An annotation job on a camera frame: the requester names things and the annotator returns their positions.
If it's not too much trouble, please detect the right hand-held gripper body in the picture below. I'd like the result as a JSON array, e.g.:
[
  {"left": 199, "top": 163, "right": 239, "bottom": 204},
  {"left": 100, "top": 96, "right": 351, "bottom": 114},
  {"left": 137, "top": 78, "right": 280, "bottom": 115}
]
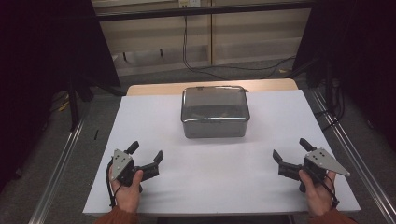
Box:
[{"left": 298, "top": 147, "right": 351, "bottom": 194}]

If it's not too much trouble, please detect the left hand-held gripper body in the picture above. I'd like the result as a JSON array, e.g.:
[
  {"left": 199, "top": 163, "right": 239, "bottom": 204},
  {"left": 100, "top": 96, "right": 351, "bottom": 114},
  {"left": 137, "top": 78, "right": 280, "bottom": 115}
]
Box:
[{"left": 109, "top": 148, "right": 145, "bottom": 194}]

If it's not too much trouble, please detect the clear grey plastic box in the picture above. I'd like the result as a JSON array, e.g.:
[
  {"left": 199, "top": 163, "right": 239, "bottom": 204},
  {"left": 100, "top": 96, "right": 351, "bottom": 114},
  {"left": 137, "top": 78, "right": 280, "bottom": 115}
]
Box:
[{"left": 182, "top": 117, "right": 250, "bottom": 140}]

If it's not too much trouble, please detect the clear hinged box lid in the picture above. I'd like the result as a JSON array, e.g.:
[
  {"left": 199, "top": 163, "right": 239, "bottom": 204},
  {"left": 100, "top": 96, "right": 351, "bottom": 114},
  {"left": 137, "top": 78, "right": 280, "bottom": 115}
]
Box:
[{"left": 180, "top": 85, "right": 251, "bottom": 123}]

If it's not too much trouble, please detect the person's left hand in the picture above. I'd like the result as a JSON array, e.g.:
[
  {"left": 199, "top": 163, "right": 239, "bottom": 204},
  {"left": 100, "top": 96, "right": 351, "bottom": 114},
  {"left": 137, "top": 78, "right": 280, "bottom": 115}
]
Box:
[{"left": 109, "top": 169, "right": 145, "bottom": 215}]

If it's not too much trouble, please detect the person's right hand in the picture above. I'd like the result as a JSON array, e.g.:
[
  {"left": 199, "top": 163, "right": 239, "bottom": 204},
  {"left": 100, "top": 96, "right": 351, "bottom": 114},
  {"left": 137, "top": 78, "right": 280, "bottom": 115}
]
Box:
[{"left": 298, "top": 169, "right": 338, "bottom": 217}]

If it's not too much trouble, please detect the light wooden table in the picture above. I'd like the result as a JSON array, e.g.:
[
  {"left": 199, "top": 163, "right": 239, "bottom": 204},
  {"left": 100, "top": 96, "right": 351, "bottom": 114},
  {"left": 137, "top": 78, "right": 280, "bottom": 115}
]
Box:
[{"left": 126, "top": 77, "right": 300, "bottom": 97}]

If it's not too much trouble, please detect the white table board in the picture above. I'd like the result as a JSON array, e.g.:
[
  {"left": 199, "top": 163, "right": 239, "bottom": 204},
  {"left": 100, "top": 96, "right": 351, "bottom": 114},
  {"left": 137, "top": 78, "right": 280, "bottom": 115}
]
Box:
[{"left": 82, "top": 89, "right": 362, "bottom": 217}]

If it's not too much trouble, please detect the yellow floor tape piece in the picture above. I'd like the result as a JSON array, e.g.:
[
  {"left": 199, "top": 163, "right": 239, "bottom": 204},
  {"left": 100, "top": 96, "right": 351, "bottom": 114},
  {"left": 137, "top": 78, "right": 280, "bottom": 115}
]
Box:
[{"left": 57, "top": 98, "right": 71, "bottom": 113}]

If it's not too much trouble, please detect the black curtain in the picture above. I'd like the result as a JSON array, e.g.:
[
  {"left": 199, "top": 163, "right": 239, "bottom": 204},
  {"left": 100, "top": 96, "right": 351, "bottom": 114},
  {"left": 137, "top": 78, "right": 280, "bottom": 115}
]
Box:
[
  {"left": 0, "top": 0, "right": 122, "bottom": 194},
  {"left": 291, "top": 0, "right": 396, "bottom": 152}
]

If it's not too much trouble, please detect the black horizontal bar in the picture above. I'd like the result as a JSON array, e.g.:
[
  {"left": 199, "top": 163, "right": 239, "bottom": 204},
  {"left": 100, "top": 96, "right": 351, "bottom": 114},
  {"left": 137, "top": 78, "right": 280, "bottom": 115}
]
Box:
[{"left": 95, "top": 1, "right": 315, "bottom": 22}]

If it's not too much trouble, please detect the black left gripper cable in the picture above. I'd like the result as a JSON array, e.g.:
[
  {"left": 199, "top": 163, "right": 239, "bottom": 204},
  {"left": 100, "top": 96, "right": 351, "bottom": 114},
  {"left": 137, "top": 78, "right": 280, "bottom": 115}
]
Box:
[{"left": 106, "top": 160, "right": 123, "bottom": 208}]

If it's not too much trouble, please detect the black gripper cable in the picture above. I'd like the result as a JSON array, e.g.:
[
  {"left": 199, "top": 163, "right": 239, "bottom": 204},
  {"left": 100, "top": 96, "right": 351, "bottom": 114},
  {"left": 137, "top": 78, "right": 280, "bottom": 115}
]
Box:
[
  {"left": 306, "top": 164, "right": 341, "bottom": 209},
  {"left": 106, "top": 160, "right": 123, "bottom": 208}
]

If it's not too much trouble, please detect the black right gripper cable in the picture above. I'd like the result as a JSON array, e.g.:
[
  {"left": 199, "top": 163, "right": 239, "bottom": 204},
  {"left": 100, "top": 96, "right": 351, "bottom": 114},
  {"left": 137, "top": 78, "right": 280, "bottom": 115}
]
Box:
[{"left": 306, "top": 164, "right": 341, "bottom": 209}]

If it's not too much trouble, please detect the metal floor rail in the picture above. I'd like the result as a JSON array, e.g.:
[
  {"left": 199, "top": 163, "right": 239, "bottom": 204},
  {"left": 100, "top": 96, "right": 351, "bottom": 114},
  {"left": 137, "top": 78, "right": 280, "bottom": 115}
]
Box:
[
  {"left": 28, "top": 116, "right": 88, "bottom": 224},
  {"left": 308, "top": 88, "right": 396, "bottom": 224}
]

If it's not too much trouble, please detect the bundle of black floor cables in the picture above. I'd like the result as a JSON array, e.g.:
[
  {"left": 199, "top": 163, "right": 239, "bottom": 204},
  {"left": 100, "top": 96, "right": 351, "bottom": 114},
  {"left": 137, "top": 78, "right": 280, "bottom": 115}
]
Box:
[{"left": 313, "top": 78, "right": 347, "bottom": 133}]

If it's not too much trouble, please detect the thin black wall cable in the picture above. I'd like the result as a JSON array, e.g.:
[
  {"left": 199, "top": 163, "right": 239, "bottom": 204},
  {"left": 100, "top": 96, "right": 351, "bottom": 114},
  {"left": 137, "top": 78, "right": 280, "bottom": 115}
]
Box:
[{"left": 182, "top": 15, "right": 297, "bottom": 80}]

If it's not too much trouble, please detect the white wall socket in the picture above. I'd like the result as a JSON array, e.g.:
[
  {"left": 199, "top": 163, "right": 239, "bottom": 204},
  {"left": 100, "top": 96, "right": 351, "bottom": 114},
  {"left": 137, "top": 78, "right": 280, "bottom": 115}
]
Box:
[{"left": 177, "top": 0, "right": 202, "bottom": 9}]

